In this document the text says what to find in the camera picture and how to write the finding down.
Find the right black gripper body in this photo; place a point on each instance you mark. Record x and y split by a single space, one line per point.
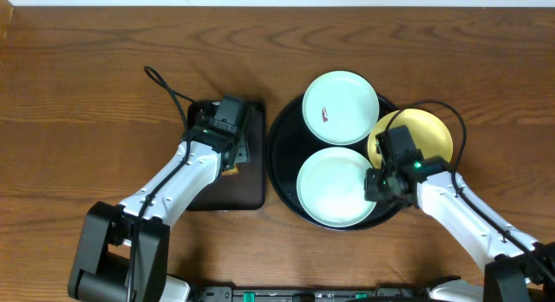
380 187

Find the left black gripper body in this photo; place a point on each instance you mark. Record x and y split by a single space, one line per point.
242 147

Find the green and yellow sponge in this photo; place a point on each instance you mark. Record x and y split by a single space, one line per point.
230 171

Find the pale green plate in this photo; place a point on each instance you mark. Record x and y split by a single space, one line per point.
340 108
330 187

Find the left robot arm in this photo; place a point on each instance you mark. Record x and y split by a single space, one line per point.
123 250

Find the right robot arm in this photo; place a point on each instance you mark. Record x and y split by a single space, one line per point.
515 265

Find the black rectangular tray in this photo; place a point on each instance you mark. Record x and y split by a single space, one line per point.
244 189

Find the black round tray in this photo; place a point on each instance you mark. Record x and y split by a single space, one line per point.
290 143

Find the yellow plate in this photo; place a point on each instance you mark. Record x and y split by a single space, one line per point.
429 133

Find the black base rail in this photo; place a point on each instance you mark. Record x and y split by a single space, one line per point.
228 294

